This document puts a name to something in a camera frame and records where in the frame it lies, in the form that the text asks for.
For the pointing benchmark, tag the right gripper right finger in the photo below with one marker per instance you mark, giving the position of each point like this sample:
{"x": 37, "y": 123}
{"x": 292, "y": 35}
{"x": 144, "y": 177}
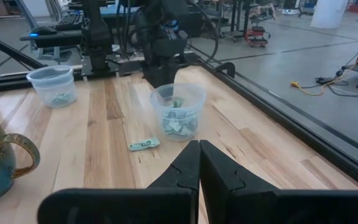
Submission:
{"x": 222, "y": 186}

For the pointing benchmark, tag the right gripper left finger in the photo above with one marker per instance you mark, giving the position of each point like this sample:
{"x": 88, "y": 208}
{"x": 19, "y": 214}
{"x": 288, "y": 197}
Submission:
{"x": 179, "y": 180}

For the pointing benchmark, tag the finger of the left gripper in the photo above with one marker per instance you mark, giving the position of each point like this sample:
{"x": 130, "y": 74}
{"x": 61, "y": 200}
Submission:
{"x": 169, "y": 76}
{"x": 154, "y": 76}

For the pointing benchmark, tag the green candy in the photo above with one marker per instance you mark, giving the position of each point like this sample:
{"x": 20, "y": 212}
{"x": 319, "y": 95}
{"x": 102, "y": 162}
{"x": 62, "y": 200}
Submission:
{"x": 177, "y": 103}
{"x": 59, "y": 99}
{"x": 175, "y": 126}
{"x": 144, "y": 144}

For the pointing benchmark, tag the clear plastic cup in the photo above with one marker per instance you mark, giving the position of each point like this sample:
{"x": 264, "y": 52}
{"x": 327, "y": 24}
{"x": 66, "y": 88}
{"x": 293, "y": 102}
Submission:
{"x": 197, "y": 102}
{"x": 36, "y": 84}

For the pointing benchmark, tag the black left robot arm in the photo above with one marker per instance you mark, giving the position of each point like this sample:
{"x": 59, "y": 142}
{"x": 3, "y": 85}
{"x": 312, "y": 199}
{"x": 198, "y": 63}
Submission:
{"x": 96, "y": 37}

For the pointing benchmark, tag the black table clamp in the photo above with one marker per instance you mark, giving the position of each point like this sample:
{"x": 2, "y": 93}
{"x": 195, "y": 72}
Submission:
{"x": 228, "y": 65}

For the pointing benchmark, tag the black background table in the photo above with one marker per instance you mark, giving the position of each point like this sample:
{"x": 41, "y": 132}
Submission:
{"x": 233, "y": 18}

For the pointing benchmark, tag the red low cart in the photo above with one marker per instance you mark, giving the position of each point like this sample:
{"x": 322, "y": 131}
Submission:
{"x": 256, "y": 42}

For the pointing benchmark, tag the black keyboard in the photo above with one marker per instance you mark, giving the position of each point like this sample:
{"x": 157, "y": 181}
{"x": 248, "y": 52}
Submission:
{"x": 70, "y": 21}

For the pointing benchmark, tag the black desk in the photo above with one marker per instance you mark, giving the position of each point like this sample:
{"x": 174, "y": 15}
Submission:
{"x": 57, "y": 39}

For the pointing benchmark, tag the black computer mouse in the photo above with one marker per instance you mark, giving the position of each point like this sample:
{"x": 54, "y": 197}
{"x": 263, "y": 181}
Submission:
{"x": 43, "y": 30}

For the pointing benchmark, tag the white floor appliance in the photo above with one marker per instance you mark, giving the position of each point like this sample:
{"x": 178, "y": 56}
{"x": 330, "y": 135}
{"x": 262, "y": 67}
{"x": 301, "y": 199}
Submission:
{"x": 291, "y": 12}

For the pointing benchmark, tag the black diagonal bar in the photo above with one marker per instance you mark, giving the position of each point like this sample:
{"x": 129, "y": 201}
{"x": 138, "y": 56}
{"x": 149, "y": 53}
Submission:
{"x": 11, "y": 51}

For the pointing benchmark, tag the black power strip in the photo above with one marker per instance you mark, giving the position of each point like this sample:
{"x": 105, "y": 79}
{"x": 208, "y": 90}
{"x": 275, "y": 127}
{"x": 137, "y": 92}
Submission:
{"x": 322, "y": 80}

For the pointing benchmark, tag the white pillar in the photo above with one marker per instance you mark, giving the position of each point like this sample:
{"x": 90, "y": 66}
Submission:
{"x": 328, "y": 14}

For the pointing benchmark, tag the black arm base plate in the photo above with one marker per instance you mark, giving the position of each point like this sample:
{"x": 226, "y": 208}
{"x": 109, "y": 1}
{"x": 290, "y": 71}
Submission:
{"x": 129, "y": 68}

